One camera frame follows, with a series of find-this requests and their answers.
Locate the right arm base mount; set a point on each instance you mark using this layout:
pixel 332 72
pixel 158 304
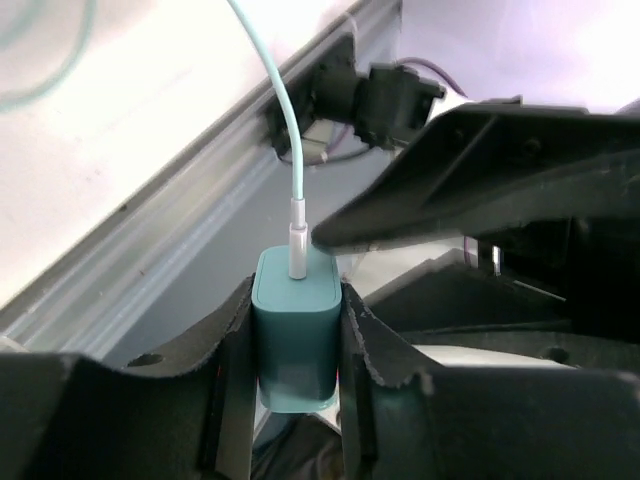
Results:
pixel 386 107

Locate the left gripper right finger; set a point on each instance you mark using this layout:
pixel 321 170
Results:
pixel 405 416

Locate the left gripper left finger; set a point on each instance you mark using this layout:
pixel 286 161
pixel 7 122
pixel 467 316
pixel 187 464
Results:
pixel 182 411

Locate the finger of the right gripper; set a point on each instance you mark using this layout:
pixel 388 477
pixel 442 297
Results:
pixel 483 168

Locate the light teal charger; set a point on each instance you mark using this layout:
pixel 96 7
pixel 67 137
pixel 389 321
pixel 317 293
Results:
pixel 296 328

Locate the aluminium front rail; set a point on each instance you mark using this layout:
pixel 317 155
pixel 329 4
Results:
pixel 138 184

